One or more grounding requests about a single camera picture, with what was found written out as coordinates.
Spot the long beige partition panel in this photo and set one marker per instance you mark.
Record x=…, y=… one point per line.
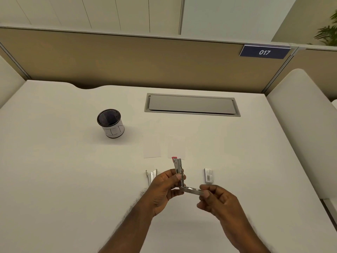
x=131, y=57

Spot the beige side partition panel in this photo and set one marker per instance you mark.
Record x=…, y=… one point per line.
x=318, y=65
x=8, y=57

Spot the small box of staples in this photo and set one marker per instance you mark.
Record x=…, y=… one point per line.
x=208, y=176

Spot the white paper sheet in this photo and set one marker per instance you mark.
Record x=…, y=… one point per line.
x=152, y=150
x=176, y=147

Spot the white curved desk divider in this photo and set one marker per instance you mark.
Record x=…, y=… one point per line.
x=9, y=81
x=305, y=126

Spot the blue number sign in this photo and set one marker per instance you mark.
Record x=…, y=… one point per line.
x=264, y=52

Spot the white metal stapler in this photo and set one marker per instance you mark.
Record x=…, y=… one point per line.
x=152, y=176

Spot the person's left hand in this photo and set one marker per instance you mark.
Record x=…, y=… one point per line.
x=160, y=192

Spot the green potted plant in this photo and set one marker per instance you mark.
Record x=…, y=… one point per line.
x=327, y=34

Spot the pink metal stapler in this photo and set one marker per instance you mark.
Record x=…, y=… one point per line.
x=178, y=165

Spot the person's left forearm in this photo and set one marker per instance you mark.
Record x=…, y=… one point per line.
x=126, y=231

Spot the black mesh pen holder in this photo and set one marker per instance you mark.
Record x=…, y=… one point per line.
x=114, y=131

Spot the person's right hand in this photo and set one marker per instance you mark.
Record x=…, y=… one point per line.
x=223, y=208

